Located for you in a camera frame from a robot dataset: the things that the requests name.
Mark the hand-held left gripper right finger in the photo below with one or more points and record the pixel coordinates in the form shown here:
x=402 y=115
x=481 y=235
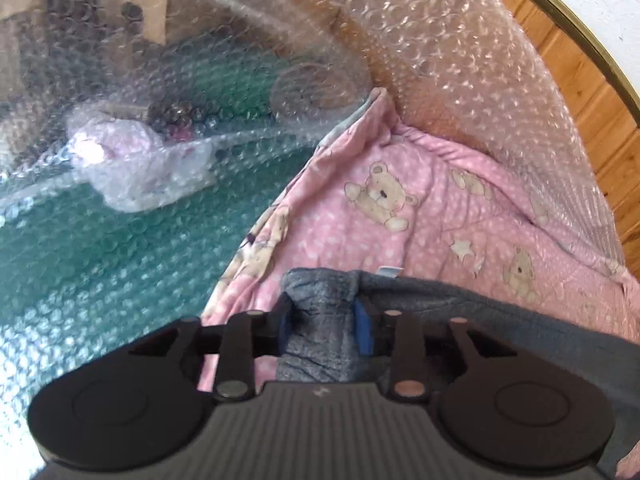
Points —
x=363 y=327

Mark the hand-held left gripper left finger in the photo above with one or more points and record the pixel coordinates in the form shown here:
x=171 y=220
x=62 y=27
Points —
x=285 y=332

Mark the grey pants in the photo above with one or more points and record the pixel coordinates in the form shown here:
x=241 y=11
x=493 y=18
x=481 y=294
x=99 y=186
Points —
x=320 y=310

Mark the pink bear print blanket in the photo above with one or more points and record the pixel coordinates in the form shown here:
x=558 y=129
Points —
x=440 y=220

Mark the crumpled clear plastic bag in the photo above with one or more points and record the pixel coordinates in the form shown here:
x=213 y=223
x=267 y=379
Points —
x=140 y=170

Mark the clear bubble wrap sheet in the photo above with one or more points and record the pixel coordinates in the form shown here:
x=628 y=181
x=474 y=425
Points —
x=450 y=40

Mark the wooden headboard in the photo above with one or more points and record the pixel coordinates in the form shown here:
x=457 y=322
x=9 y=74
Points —
x=590 y=80

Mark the cardboard box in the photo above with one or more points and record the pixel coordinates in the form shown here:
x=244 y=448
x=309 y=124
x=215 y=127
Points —
x=145 y=5

